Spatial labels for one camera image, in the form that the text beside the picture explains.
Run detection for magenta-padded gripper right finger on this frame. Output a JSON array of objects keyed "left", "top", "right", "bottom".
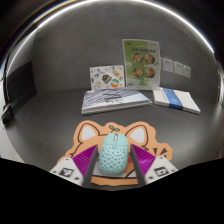
[{"left": 129, "top": 143, "right": 179, "bottom": 186}]

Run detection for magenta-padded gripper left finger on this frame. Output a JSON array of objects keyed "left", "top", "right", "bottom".
[{"left": 49, "top": 144, "right": 99, "bottom": 188}]

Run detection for mint green perforated computer mouse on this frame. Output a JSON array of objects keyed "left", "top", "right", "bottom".
[{"left": 97, "top": 132, "right": 130, "bottom": 176}]

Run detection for orange corgi-shaped mouse pad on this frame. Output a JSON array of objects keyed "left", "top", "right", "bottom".
[{"left": 61, "top": 119, "right": 174, "bottom": 187}]

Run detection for grey striped book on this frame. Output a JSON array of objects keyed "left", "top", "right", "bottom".
[{"left": 80, "top": 87, "right": 154, "bottom": 116}]

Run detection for white book with blue band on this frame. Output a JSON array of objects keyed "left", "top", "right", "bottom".
[{"left": 152, "top": 86, "right": 202, "bottom": 115}]

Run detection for white card with colourful stickers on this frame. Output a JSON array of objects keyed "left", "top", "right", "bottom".
[{"left": 89, "top": 64, "right": 126, "bottom": 92}]

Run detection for green food menu sign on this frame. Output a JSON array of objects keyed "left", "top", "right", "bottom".
[{"left": 121, "top": 38, "right": 162, "bottom": 91}]

